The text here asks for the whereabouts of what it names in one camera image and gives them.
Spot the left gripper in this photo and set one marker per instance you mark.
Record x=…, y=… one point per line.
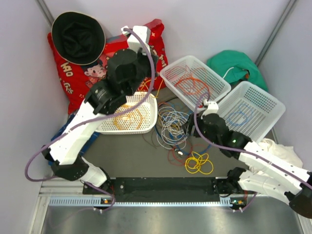
x=147, y=58

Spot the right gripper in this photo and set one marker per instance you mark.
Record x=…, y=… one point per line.
x=189, y=124

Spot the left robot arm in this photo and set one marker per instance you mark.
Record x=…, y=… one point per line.
x=126, y=71

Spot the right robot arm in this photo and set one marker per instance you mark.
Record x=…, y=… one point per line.
x=280, y=179

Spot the white rectangular basket right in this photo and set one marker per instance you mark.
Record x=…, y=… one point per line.
x=250, y=110

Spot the white rectangular basket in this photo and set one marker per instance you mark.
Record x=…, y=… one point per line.
x=250, y=110
x=188, y=78

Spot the white rectangular basket centre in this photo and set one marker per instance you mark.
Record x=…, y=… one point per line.
x=188, y=78

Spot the white basket with rounded corners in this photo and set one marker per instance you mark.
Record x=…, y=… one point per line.
x=139, y=121

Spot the green cloth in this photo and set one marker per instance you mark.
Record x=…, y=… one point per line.
x=234, y=67

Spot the black round hat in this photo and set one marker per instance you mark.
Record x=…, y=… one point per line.
x=78, y=38

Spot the red printed pillow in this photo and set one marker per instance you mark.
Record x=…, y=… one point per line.
x=77, y=80

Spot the white cloth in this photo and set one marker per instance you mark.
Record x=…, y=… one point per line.
x=285, y=153

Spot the blue plaid cloth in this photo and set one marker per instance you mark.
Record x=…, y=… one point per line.
x=88, y=143

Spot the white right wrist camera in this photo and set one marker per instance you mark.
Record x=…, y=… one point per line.
x=208, y=107

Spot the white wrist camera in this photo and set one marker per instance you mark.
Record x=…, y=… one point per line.
x=208, y=107
x=143, y=32

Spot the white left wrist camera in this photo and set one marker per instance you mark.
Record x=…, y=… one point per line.
x=143, y=32

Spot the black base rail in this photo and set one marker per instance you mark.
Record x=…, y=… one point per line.
x=164, y=189

